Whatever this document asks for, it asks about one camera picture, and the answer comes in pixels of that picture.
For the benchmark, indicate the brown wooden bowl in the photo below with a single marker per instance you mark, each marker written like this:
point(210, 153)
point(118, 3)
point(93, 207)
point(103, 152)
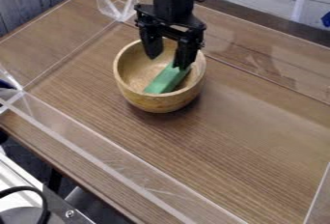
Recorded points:
point(135, 70)

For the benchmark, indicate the grey metal bracket with screw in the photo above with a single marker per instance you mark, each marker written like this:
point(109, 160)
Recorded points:
point(63, 213)

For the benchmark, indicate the white container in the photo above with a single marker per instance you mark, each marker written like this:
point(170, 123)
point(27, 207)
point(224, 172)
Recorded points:
point(313, 13)

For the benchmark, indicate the clear acrylic corner bracket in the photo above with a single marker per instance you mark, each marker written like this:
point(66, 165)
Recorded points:
point(119, 10)

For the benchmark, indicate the clear acrylic front barrier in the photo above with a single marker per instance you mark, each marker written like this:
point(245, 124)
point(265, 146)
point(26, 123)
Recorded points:
point(145, 193)

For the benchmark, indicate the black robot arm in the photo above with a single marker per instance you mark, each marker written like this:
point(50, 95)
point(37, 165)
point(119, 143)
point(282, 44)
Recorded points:
point(169, 19)

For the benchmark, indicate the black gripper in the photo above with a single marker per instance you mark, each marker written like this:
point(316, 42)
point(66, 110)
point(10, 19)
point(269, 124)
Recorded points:
point(170, 19)

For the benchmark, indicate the green rectangular block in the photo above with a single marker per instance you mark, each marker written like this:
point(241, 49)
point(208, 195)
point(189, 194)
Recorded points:
point(166, 80)

